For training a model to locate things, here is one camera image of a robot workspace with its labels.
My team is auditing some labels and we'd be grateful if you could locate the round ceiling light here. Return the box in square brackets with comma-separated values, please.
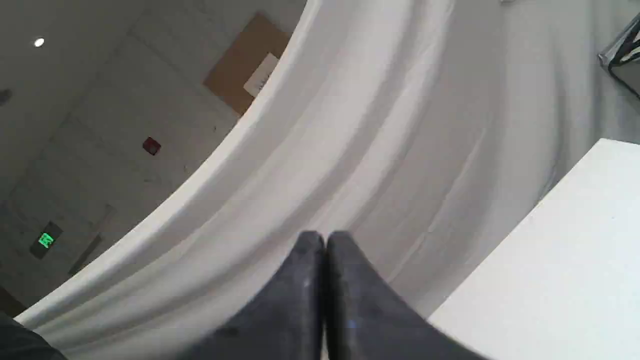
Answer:
[33, 38, 45, 48]

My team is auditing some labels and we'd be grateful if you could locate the brown cardboard ceiling panel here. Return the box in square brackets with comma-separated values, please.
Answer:
[203, 13, 290, 116]

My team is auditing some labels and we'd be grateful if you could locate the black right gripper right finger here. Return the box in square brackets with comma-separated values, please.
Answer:
[326, 231, 481, 360]

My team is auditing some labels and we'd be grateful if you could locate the green exit sign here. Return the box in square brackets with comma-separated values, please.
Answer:
[29, 221, 64, 260]

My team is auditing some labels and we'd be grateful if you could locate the white fabric backdrop curtain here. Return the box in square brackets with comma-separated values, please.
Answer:
[17, 0, 639, 360]

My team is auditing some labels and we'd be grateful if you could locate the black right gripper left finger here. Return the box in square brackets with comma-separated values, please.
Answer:
[190, 231, 325, 360]

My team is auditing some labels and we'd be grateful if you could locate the red fire alarm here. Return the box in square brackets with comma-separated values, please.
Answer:
[142, 137, 162, 157]

